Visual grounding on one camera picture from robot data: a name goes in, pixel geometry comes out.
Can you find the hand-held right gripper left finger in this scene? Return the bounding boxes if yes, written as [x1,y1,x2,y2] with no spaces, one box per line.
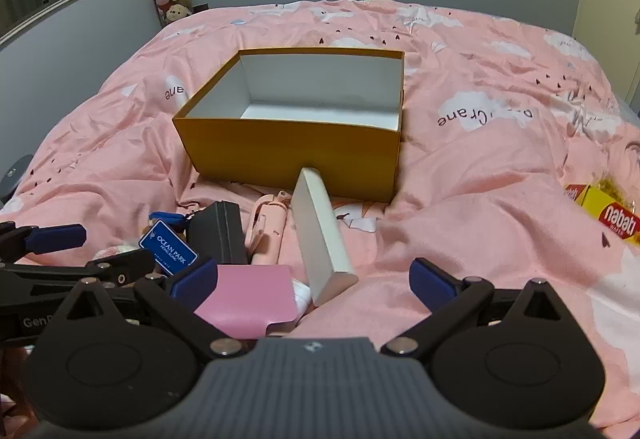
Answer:
[47,258,248,360]

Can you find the black box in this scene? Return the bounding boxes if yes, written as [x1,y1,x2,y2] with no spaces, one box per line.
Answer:
[186,200,250,266]

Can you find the blue card box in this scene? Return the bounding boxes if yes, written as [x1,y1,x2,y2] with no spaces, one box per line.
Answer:
[139,210,199,276]

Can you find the long white box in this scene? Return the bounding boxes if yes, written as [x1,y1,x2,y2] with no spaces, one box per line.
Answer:
[290,166,361,307]

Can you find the pink leather card wallet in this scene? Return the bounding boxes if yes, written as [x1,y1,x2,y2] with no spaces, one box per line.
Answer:
[192,264,303,340]

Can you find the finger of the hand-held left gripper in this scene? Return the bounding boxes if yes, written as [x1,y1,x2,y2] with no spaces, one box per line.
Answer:
[0,249,157,301]
[0,221,87,265]

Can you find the yellow cardboard box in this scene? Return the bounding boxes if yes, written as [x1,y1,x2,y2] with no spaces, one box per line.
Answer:
[171,48,406,204]

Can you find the grey round device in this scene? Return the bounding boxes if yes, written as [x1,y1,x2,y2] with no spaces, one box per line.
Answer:
[0,154,36,205]

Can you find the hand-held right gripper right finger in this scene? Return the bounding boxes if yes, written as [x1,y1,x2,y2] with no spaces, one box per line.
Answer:
[382,258,590,360]

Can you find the pink plastic gadget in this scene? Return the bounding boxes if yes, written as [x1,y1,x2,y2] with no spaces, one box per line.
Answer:
[244,189,293,267]

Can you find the pink printed blanket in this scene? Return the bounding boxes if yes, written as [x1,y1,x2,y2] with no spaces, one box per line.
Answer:
[0,0,640,439]

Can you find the yellow snack box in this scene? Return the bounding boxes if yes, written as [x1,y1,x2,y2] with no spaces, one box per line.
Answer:
[564,183,640,247]

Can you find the white tube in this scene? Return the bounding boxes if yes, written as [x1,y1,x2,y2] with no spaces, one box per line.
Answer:
[291,278,317,317]

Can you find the pink white knitted plush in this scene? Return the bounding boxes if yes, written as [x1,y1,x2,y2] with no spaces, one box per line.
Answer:
[92,244,143,265]

